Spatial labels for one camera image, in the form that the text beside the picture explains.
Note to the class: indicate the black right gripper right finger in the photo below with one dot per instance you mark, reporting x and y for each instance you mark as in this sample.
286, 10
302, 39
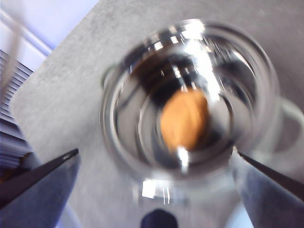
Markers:
273, 199

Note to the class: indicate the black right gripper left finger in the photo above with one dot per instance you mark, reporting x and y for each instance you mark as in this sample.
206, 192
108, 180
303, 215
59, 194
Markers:
35, 197

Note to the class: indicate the brown potato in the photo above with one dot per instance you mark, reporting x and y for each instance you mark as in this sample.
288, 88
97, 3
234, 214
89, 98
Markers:
185, 118

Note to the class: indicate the pale green electric steamer pot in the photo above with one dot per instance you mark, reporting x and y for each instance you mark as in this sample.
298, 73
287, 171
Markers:
123, 142

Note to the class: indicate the grey slatted panel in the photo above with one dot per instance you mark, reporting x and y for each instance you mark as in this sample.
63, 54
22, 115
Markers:
14, 95

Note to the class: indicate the black camera device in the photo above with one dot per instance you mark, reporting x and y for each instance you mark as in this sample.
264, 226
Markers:
158, 219

